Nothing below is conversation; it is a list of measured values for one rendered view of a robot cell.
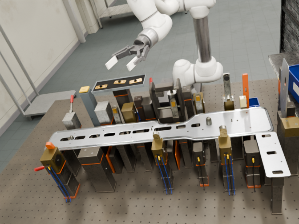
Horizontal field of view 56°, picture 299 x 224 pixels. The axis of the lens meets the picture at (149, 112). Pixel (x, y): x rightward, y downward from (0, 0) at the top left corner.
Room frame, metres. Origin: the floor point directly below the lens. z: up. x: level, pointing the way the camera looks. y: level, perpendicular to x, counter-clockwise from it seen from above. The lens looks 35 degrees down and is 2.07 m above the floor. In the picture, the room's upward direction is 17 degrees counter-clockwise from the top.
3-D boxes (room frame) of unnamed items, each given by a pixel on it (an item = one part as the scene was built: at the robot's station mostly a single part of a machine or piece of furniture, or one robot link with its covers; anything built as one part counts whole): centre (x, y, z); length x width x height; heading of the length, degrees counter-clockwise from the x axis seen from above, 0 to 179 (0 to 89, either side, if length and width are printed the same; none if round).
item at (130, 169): (1.40, 0.22, 0.84); 0.12 x 0.05 x 0.29; 164
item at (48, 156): (1.31, 0.64, 0.88); 0.14 x 0.09 x 0.36; 164
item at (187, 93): (1.48, -0.26, 0.91); 0.07 x 0.05 x 0.42; 164
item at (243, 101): (1.30, -0.54, 0.88); 0.04 x 0.04 x 0.37; 74
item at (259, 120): (1.34, 0.04, 1.00); 1.38 x 0.22 x 0.02; 74
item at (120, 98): (1.72, 0.14, 0.92); 0.10 x 0.08 x 0.45; 74
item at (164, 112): (1.51, -0.14, 0.95); 0.18 x 0.13 x 0.49; 74
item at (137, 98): (1.57, 0.05, 0.90); 0.05 x 0.05 x 0.40; 74
